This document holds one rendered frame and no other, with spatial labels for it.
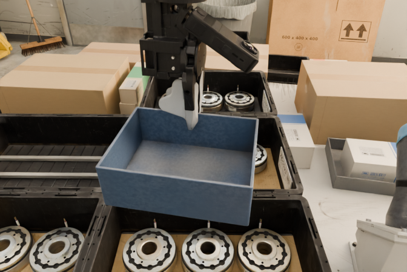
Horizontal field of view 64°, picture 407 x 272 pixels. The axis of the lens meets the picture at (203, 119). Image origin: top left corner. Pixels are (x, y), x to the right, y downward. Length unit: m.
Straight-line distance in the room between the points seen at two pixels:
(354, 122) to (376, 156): 0.17
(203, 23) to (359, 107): 0.83
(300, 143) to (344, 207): 0.23
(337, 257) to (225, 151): 0.48
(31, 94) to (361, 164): 1.10
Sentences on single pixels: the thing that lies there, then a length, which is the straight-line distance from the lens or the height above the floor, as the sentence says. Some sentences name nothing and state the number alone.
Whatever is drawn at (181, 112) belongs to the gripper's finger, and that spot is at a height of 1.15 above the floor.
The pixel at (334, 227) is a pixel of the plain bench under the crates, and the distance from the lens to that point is 0.98.
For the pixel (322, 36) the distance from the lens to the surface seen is 3.51.
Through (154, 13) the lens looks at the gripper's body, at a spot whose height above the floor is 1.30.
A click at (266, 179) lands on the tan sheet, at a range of 0.86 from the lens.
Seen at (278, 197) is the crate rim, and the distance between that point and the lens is 0.68.
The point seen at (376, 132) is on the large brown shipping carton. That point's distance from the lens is 1.27.
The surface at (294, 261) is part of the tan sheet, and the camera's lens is 0.72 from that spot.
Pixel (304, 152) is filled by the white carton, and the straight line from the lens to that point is 1.08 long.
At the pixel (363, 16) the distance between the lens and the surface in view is 3.57.
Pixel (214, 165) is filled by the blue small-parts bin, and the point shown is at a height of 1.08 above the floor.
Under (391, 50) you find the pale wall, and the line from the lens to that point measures 3.97.
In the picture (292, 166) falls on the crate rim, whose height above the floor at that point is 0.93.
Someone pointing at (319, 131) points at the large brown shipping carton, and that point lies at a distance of 1.21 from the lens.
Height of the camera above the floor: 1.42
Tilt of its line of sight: 33 degrees down
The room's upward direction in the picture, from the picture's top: straight up
